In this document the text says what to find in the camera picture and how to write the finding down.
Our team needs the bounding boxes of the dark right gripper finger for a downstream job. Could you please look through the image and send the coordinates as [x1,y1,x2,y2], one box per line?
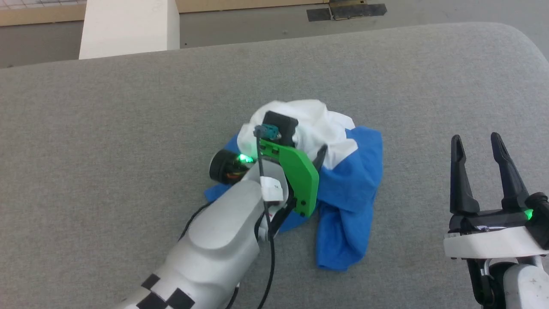
[490,132,531,211]
[449,134,480,215]

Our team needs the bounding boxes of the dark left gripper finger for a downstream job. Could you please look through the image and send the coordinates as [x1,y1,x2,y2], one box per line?
[312,145,329,173]

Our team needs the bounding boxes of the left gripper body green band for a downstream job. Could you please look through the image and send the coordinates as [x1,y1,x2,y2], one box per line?
[209,139,320,218]

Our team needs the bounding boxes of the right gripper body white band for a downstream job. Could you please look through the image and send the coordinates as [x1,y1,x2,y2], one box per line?
[443,192,549,261]

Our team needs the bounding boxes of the white and blue t-shirt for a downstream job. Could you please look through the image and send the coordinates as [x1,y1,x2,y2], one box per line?
[204,100,383,272]

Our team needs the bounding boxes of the black floor plate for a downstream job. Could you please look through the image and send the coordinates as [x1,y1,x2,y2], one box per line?
[306,3,388,22]

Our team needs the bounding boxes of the grey fabric sofa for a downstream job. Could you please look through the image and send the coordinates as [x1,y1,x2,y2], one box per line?
[0,22,549,309]

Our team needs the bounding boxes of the white square pillar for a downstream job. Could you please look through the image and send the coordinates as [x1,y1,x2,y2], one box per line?
[78,0,181,60]

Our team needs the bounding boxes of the light wooden skirting strip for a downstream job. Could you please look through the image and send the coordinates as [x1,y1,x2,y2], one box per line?
[0,0,332,27]

